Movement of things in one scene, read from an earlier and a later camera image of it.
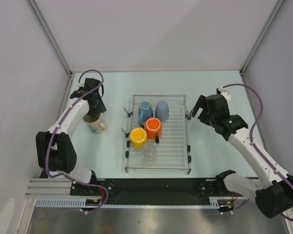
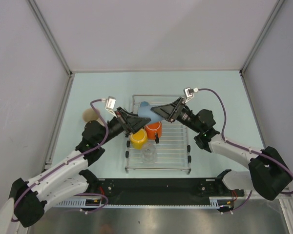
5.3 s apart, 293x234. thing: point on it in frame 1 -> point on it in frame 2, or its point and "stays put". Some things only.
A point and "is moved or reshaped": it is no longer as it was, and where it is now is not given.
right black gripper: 200,103 -> 168,111
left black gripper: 101,108 -> 130,124
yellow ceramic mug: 138,136 stays put
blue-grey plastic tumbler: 162,110 is moved or reshaped
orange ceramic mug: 153,125 stays put
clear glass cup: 149,153 stays put
